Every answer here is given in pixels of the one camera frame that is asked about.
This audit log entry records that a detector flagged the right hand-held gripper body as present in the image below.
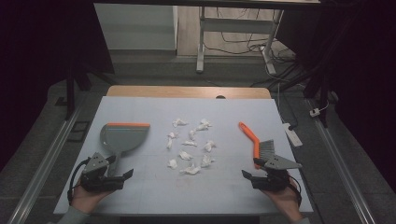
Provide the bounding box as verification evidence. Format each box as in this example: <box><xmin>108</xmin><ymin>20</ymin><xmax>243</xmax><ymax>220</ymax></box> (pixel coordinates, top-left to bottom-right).
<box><xmin>251</xmin><ymin>154</ymin><xmax>303</xmax><ymax>191</ymax></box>

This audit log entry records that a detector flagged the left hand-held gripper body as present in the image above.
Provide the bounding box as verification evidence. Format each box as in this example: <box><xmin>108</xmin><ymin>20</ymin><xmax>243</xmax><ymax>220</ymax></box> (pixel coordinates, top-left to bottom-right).
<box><xmin>79</xmin><ymin>151</ymin><xmax>125</xmax><ymax>193</ymax></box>

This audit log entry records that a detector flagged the orange brush with grey bristles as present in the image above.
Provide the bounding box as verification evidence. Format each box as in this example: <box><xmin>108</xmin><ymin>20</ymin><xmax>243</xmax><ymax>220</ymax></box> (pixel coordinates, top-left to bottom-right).
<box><xmin>238</xmin><ymin>120</ymin><xmax>277</xmax><ymax>171</ymax></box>

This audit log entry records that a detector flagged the grey dustpan with orange edge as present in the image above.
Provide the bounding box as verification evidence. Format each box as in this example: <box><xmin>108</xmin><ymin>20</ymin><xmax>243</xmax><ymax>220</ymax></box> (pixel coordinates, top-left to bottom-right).
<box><xmin>99</xmin><ymin>121</ymin><xmax>151</xmax><ymax>178</ymax></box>

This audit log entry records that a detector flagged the pile of white paper scraps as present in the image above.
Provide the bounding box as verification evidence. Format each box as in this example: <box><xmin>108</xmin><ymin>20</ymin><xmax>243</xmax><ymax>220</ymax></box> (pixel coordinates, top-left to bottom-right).
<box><xmin>165</xmin><ymin>118</ymin><xmax>217</xmax><ymax>176</ymax></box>

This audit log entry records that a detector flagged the person's left hand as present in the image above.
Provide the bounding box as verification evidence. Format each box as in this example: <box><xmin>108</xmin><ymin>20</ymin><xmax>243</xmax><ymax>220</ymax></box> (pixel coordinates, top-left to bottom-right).
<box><xmin>70</xmin><ymin>183</ymin><xmax>110</xmax><ymax>215</ymax></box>

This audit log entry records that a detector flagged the person's right hand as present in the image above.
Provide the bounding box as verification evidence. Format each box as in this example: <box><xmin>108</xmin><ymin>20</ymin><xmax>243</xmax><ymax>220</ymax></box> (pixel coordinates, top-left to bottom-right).
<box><xmin>263</xmin><ymin>181</ymin><xmax>304</xmax><ymax>224</ymax></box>

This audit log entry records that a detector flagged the white power strip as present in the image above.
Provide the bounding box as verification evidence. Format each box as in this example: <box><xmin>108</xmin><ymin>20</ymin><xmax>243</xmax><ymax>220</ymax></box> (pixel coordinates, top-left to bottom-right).
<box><xmin>282</xmin><ymin>122</ymin><xmax>304</xmax><ymax>148</ymax></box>

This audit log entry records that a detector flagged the pale grey table mat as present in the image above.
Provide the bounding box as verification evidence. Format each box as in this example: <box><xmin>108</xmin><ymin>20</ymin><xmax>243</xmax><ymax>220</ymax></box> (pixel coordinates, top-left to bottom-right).
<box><xmin>53</xmin><ymin>95</ymin><xmax>314</xmax><ymax>217</ymax></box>

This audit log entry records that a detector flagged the black metal stand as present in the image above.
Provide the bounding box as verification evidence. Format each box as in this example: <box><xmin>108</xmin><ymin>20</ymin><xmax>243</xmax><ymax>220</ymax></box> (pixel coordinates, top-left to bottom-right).
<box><xmin>54</xmin><ymin>60</ymin><xmax>117</xmax><ymax>121</ymax></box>
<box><xmin>303</xmin><ymin>60</ymin><xmax>332</xmax><ymax>129</ymax></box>

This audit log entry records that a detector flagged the wooden table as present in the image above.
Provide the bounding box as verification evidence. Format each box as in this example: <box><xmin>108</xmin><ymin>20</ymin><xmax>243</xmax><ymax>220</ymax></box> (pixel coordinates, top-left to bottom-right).
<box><xmin>106</xmin><ymin>85</ymin><xmax>273</xmax><ymax>100</ymax></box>

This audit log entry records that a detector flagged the dark curtain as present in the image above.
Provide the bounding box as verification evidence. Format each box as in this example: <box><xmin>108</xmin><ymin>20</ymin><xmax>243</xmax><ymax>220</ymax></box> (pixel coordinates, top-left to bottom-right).
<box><xmin>0</xmin><ymin>0</ymin><xmax>115</xmax><ymax>171</ymax></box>
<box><xmin>276</xmin><ymin>0</ymin><xmax>396</xmax><ymax>190</ymax></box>

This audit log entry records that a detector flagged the white cabinet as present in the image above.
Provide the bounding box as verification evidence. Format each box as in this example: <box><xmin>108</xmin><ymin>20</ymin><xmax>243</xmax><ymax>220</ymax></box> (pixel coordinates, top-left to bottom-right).
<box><xmin>93</xmin><ymin>3</ymin><xmax>178</xmax><ymax>51</ymax></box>

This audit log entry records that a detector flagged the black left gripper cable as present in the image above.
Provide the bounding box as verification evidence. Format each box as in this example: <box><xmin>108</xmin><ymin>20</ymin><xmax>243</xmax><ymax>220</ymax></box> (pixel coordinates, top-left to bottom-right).
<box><xmin>66</xmin><ymin>158</ymin><xmax>92</xmax><ymax>205</ymax></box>

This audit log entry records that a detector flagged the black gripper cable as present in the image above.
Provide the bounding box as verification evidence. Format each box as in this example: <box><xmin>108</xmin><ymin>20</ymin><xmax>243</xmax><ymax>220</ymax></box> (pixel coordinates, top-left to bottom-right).
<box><xmin>289</xmin><ymin>175</ymin><xmax>304</xmax><ymax>208</ymax></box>
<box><xmin>66</xmin><ymin>158</ymin><xmax>92</xmax><ymax>205</ymax></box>

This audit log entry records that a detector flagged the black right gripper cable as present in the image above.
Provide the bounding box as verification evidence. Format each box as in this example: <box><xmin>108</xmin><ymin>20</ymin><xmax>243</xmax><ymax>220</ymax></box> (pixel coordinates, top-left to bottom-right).
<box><xmin>289</xmin><ymin>175</ymin><xmax>304</xmax><ymax>208</ymax></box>

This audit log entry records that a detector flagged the black plug with cable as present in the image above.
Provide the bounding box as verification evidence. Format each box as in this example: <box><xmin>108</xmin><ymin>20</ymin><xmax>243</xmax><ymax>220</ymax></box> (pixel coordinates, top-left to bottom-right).
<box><xmin>280</xmin><ymin>92</ymin><xmax>299</xmax><ymax>132</ymax></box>

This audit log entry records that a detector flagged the metal floor rail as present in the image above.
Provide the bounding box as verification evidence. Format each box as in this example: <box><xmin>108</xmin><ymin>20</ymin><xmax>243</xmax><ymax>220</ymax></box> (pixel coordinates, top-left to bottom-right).
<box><xmin>7</xmin><ymin>102</ymin><xmax>86</xmax><ymax>224</ymax></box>
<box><xmin>305</xmin><ymin>98</ymin><xmax>376</xmax><ymax>224</ymax></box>

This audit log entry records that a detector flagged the white adapter with cable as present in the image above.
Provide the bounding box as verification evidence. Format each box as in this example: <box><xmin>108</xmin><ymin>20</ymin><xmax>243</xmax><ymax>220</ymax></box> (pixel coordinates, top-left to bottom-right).
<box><xmin>309</xmin><ymin>101</ymin><xmax>331</xmax><ymax>119</ymax></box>

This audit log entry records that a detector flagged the tangle of black floor cables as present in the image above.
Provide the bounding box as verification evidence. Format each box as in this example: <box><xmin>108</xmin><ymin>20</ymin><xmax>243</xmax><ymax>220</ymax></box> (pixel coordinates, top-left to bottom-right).
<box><xmin>203</xmin><ymin>7</ymin><xmax>301</xmax><ymax>91</ymax></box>

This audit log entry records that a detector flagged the white metal desk frame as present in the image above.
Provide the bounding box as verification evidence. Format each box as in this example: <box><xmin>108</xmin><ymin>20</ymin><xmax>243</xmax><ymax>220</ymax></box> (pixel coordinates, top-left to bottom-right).
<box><xmin>195</xmin><ymin>5</ymin><xmax>285</xmax><ymax>76</ymax></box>

